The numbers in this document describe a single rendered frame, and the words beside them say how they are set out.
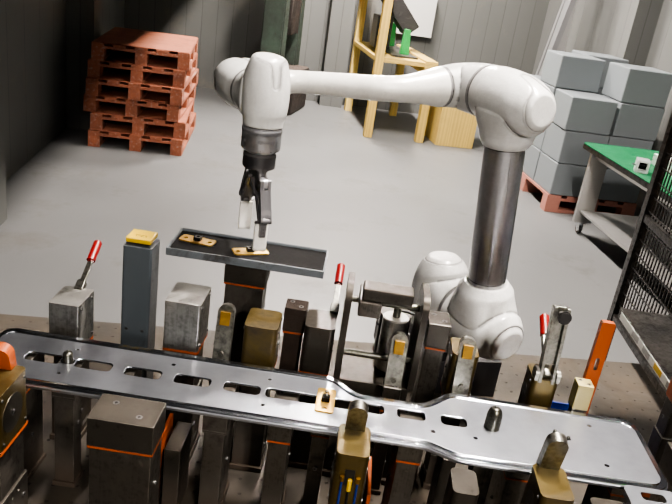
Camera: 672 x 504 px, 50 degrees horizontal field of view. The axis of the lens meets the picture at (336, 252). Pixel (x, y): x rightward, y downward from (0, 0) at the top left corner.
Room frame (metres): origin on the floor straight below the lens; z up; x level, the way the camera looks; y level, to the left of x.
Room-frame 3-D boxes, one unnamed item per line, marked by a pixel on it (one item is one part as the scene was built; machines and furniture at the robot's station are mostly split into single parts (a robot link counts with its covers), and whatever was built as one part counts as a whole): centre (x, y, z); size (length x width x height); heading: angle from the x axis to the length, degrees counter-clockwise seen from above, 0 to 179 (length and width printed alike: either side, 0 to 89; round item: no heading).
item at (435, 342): (1.46, -0.25, 0.91); 0.07 x 0.05 x 0.42; 179
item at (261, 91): (1.59, 0.21, 1.54); 0.13 x 0.11 x 0.16; 32
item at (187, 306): (1.43, 0.30, 0.90); 0.13 x 0.08 x 0.41; 179
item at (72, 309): (1.43, 0.56, 0.88); 0.12 x 0.07 x 0.36; 179
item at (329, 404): (1.24, -0.02, 1.01); 0.08 x 0.04 x 0.01; 179
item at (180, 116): (6.87, 2.03, 0.46); 1.28 x 0.89 x 0.91; 8
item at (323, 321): (1.46, 0.01, 0.89); 0.12 x 0.07 x 0.38; 179
